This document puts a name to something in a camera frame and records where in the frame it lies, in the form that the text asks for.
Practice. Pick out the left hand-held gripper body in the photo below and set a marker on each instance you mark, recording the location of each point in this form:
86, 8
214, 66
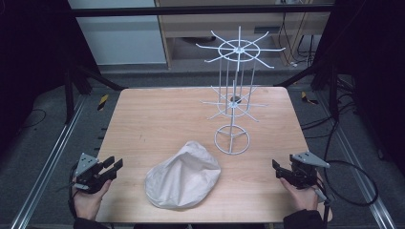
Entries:
86, 163

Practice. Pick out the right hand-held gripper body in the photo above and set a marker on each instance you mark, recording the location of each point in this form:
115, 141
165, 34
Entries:
304, 171

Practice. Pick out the white cloth hat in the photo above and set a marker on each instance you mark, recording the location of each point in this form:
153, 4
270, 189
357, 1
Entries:
183, 178

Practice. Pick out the person's right hand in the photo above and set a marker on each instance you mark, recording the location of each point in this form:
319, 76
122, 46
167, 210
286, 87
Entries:
304, 198

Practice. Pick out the person's left hand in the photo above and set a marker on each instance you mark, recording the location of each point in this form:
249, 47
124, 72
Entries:
87, 203

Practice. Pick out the yellow black tape strip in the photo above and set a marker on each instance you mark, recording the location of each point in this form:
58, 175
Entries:
102, 102
307, 98

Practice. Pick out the black metal stand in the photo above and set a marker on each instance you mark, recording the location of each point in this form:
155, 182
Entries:
68, 95
333, 92

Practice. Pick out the black curtain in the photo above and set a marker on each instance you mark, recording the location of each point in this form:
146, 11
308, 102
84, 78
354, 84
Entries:
28, 57
375, 63

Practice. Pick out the white cabinet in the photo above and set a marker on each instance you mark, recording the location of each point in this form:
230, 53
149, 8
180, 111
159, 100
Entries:
121, 35

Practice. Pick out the aluminium floor rail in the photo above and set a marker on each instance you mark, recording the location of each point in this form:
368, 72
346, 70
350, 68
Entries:
54, 152
353, 152

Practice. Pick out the black horizontal frame bar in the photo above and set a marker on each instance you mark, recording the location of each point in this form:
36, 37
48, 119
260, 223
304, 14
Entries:
159, 10

